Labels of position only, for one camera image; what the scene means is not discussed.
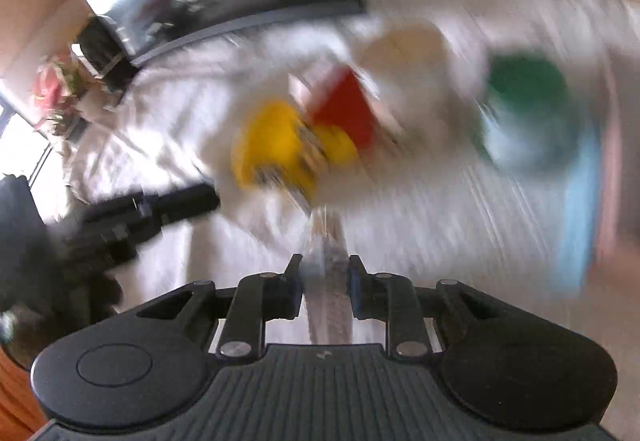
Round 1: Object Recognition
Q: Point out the clear jar with beige lid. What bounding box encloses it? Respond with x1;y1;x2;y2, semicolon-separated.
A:
359;27;452;124

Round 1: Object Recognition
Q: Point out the white textured blanket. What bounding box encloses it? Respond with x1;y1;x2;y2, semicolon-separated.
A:
47;0;638;422

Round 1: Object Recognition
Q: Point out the pink paper sheet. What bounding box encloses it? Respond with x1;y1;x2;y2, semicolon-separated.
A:
592;56;636;272

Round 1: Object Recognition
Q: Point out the pink flower bouquet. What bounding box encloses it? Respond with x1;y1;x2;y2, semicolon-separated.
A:
32;55;98;138

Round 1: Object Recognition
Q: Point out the black box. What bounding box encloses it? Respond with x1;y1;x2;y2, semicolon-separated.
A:
74;15;142;84

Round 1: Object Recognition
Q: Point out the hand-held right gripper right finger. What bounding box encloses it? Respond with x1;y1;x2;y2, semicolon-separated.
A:
348;255;501;359

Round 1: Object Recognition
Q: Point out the green labelled jar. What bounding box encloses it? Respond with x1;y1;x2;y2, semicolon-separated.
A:
472;52;583;174

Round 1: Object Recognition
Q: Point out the yellow snack packet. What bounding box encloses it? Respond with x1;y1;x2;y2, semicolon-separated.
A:
232;100;360;347

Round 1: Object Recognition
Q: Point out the orange cloth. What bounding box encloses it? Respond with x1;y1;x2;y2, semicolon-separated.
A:
0;350;48;438

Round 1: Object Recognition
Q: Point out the red snack packet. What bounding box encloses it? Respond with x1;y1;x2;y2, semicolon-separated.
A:
306;70;382;152

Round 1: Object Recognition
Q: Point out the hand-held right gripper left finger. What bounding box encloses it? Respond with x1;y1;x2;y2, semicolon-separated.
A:
136;255;305;364

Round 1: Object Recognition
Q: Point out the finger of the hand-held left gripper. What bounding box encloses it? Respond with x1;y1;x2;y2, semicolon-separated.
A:
65;183;222;268

